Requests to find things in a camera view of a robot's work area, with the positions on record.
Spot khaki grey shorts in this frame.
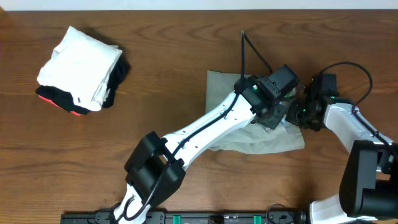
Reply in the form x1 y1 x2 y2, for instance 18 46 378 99
205 70 305 154

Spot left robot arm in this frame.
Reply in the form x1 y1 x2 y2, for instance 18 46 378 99
111 76 297 223

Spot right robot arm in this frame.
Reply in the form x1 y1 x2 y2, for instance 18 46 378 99
286 96 397 223

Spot black folded garment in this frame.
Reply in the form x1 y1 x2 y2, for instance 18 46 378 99
35 56 130 115

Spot white folded garment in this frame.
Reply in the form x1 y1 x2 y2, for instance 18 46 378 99
37 26 123 111

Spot red folded garment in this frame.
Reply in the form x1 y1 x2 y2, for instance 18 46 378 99
38 95 81 116

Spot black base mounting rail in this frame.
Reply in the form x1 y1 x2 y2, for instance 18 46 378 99
60 208 310 224

